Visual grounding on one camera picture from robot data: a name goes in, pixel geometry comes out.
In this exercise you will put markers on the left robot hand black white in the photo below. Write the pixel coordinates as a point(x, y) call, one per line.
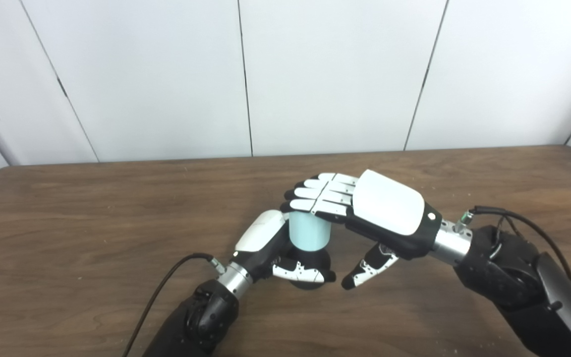
point(263, 238)

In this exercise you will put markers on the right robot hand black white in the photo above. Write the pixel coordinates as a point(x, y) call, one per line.
point(389, 208)

